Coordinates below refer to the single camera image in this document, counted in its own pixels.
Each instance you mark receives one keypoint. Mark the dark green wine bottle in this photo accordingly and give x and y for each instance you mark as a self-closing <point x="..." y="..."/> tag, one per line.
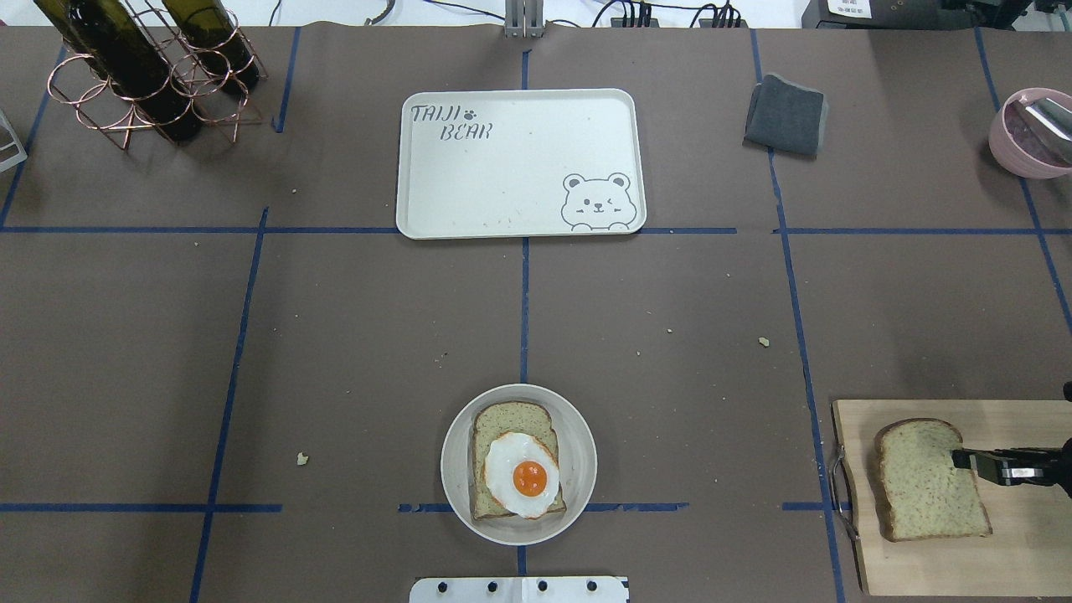
<point x="120" y="51"/>
<point x="223" y="53"/>

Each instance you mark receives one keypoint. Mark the copper wire bottle rack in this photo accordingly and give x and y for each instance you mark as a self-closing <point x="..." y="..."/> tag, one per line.
<point x="74" y="83"/>

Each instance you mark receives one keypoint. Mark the white round plate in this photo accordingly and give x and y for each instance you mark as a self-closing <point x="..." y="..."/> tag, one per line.
<point x="578" y="462"/>

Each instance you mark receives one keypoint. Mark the metal scoop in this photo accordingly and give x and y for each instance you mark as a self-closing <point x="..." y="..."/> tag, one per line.
<point x="1047" y="120"/>

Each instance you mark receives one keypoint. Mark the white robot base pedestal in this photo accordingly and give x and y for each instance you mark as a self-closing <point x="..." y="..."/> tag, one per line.
<point x="600" y="588"/>

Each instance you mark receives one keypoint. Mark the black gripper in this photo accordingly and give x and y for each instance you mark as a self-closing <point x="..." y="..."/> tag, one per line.
<point x="997" y="466"/>

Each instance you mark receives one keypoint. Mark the grey folded cloth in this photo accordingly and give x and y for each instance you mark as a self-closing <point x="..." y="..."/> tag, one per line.
<point x="786" y="116"/>

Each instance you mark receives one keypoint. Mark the white bear tray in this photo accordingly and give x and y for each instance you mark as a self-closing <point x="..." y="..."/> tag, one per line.
<point x="519" y="163"/>

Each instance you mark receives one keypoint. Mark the bread slice on plate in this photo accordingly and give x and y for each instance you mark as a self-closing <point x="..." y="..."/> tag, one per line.
<point x="513" y="416"/>

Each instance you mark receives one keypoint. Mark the wooden cutting board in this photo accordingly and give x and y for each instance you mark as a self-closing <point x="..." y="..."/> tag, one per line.
<point x="1029" y="550"/>

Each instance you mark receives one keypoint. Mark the bread slice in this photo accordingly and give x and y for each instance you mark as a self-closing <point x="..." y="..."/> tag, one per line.
<point x="922" y="494"/>
<point x="513" y="416"/>

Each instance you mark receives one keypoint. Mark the fried egg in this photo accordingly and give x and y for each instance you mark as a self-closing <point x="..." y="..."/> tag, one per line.
<point x="521" y="475"/>

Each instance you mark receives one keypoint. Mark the pink bowl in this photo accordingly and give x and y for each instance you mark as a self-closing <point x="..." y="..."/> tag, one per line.
<point x="1017" y="148"/>

